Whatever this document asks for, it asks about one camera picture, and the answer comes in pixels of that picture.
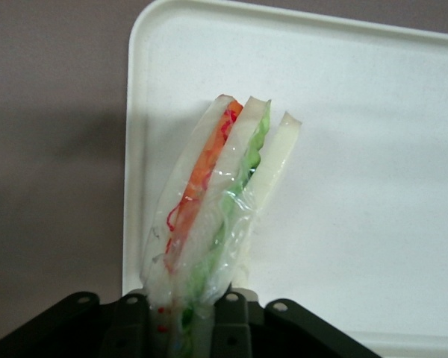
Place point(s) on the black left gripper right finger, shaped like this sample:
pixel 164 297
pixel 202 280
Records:
pixel 283 332

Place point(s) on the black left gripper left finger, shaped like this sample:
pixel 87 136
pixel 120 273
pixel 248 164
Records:
pixel 78 328

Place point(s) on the plastic-wrapped triangle sandwich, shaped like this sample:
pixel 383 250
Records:
pixel 231 156

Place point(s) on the cream plastic serving tray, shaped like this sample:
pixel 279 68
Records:
pixel 358 149

